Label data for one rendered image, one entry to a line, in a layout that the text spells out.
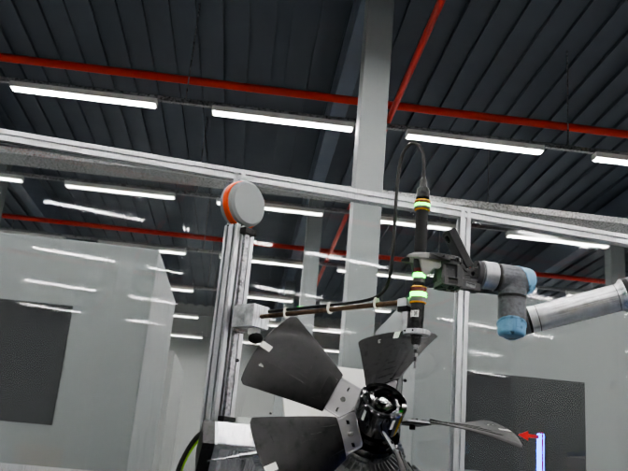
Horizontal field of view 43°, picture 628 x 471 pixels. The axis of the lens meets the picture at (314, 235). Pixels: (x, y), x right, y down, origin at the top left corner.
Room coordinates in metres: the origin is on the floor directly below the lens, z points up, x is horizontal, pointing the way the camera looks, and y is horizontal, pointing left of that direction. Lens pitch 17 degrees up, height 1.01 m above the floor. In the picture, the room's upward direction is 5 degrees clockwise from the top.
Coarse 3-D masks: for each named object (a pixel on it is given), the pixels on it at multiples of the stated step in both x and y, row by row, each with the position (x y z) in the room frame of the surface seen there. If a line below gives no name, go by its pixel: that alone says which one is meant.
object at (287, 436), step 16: (288, 416) 1.85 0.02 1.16; (304, 416) 1.87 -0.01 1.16; (320, 416) 1.89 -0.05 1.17; (256, 432) 1.81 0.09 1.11; (272, 432) 1.82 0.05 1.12; (288, 432) 1.84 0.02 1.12; (304, 432) 1.86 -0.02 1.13; (320, 432) 1.88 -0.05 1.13; (336, 432) 1.91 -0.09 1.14; (256, 448) 1.80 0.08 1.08; (272, 448) 1.81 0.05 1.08; (288, 448) 1.83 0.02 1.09; (304, 448) 1.85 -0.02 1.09; (320, 448) 1.88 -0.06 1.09; (336, 448) 1.91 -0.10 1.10; (288, 464) 1.83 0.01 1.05; (304, 464) 1.85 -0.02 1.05; (320, 464) 1.88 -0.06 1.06; (336, 464) 1.92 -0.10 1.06
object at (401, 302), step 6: (402, 300) 2.03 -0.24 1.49; (402, 306) 2.03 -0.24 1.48; (408, 306) 2.03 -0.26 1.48; (402, 312) 2.03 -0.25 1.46; (408, 312) 2.02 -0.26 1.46; (402, 318) 2.03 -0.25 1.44; (408, 318) 2.02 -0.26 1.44; (402, 324) 2.03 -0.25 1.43; (408, 324) 2.02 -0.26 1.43; (402, 330) 2.03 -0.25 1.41; (408, 330) 1.99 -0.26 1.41; (414, 330) 1.98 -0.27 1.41; (420, 330) 1.98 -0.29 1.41; (426, 330) 1.99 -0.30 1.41; (426, 336) 2.03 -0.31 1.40
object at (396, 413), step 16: (368, 384) 1.97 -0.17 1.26; (384, 384) 1.98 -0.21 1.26; (368, 400) 1.94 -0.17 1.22; (400, 400) 1.96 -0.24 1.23; (368, 416) 1.92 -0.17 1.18; (384, 416) 1.91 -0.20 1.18; (400, 416) 1.92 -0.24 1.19; (368, 432) 1.95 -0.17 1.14; (368, 448) 1.99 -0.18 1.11; (384, 448) 2.00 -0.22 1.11
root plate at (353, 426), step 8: (344, 416) 1.93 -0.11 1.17; (352, 416) 1.94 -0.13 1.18; (344, 424) 1.93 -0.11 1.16; (352, 424) 1.95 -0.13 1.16; (344, 432) 1.93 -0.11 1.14; (344, 440) 1.93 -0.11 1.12; (352, 440) 1.95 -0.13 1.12; (360, 440) 1.97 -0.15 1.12; (352, 448) 1.95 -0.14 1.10; (360, 448) 1.97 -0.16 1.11
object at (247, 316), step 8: (248, 304) 2.40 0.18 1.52; (256, 304) 2.39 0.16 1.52; (240, 312) 2.42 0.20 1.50; (248, 312) 2.40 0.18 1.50; (256, 312) 2.39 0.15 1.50; (264, 312) 2.42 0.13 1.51; (240, 320) 2.42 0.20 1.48; (248, 320) 2.39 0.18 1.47; (256, 320) 2.39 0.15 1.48; (264, 320) 2.42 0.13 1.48; (232, 328) 2.46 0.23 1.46; (240, 328) 2.44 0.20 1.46; (248, 328) 2.43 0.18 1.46; (264, 328) 2.42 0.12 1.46
